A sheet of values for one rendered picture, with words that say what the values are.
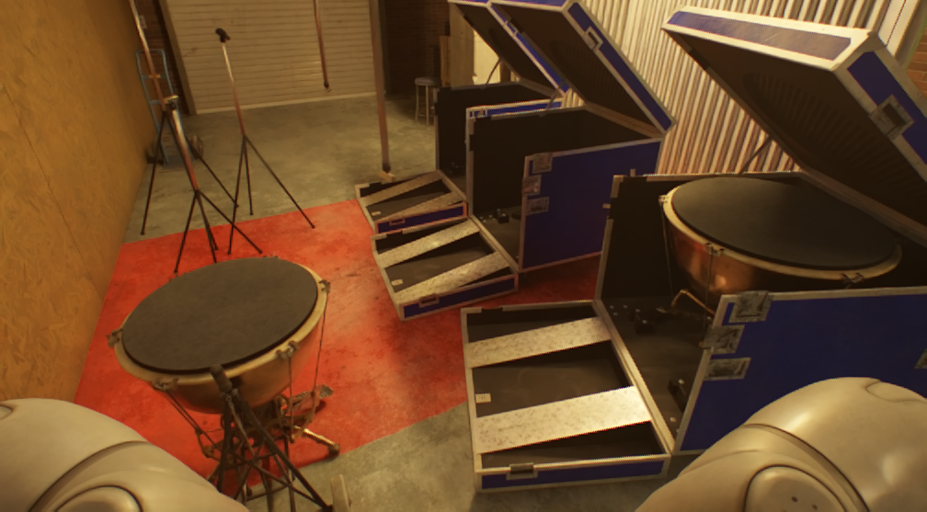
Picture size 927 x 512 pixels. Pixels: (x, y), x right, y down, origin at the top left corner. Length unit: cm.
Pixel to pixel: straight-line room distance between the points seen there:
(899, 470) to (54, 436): 69
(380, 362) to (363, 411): 33
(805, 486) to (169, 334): 179
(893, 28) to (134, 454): 369
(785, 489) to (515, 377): 223
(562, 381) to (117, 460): 228
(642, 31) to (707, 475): 451
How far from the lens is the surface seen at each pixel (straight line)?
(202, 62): 815
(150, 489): 45
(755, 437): 51
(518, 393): 253
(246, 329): 183
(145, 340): 195
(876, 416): 57
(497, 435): 235
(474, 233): 353
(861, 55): 161
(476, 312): 283
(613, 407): 239
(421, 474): 228
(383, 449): 238
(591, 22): 275
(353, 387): 264
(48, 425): 57
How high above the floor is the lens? 189
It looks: 28 degrees down
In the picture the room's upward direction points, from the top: straight up
